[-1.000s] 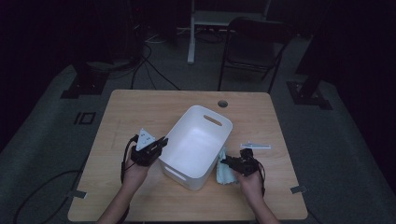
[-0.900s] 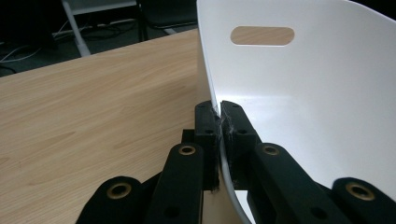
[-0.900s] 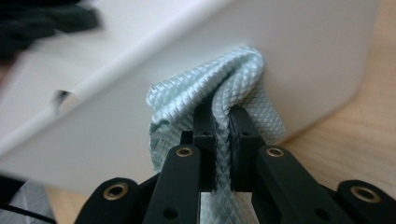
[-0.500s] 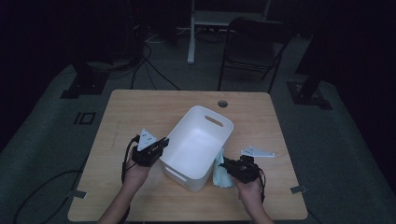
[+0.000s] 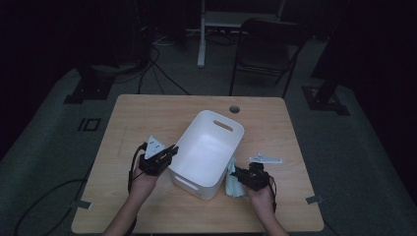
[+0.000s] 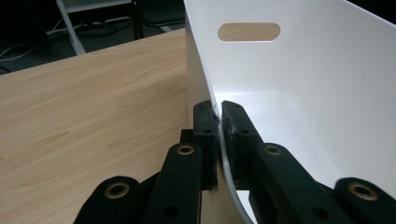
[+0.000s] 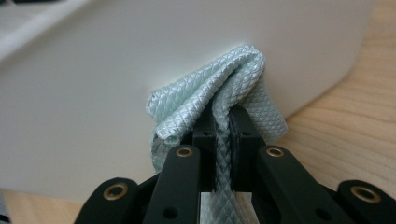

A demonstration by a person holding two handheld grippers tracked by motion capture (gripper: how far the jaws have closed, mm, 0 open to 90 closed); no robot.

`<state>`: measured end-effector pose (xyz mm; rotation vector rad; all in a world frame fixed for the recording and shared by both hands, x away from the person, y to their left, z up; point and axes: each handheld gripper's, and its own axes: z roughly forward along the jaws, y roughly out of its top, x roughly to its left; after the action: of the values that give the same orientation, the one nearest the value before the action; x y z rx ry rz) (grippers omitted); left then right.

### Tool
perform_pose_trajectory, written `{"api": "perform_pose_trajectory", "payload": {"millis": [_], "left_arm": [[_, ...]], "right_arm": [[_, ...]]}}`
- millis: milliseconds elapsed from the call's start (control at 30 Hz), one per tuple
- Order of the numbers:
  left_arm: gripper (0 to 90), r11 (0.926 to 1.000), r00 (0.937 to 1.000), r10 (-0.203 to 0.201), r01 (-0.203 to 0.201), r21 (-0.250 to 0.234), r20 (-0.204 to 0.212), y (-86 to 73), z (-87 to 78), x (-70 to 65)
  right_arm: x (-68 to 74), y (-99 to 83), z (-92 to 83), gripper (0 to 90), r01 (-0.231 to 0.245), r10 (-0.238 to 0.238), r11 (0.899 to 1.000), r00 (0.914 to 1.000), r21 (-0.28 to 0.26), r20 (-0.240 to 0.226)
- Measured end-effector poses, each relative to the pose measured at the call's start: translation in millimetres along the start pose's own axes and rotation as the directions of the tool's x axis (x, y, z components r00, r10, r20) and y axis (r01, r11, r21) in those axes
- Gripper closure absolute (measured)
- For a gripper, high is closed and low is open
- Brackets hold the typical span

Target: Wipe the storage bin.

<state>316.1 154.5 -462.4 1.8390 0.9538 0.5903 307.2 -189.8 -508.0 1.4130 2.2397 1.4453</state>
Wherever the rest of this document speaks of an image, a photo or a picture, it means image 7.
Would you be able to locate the light blue cloth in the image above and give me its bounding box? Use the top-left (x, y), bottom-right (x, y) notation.
top-left (145, 44), bottom-right (289, 224)

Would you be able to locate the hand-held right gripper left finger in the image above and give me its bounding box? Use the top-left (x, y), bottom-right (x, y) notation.
top-left (143, 104), bottom-right (218, 224)

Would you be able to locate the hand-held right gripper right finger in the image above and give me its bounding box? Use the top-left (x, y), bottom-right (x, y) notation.
top-left (228, 105), bottom-right (356, 224)

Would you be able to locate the white plastic bin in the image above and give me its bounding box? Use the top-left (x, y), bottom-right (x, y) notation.
top-left (0, 0), bottom-right (379, 204)

